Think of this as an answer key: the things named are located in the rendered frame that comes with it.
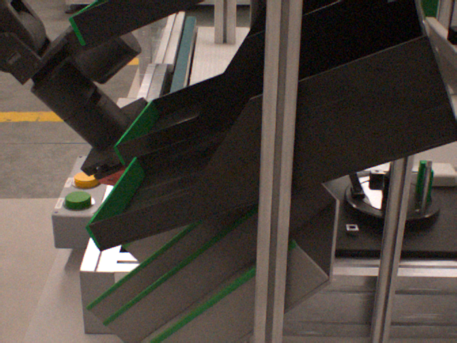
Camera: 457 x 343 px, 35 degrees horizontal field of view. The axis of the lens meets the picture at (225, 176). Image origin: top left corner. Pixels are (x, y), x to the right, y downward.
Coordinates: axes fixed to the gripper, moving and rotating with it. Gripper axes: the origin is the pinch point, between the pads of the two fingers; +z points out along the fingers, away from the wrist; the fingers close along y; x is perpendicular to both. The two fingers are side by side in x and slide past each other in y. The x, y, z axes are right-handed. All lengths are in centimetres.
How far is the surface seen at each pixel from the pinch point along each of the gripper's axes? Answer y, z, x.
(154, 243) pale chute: -8.4, 2.4, -0.4
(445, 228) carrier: 13.4, 34.5, -18.6
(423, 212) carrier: 13.4, 30.4, -17.5
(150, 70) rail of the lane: 63, 13, 50
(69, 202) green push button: 3.3, 0.0, 23.0
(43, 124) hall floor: 177, 61, 251
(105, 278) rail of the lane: -10.1, 4.3, 10.4
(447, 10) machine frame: 97, 51, 0
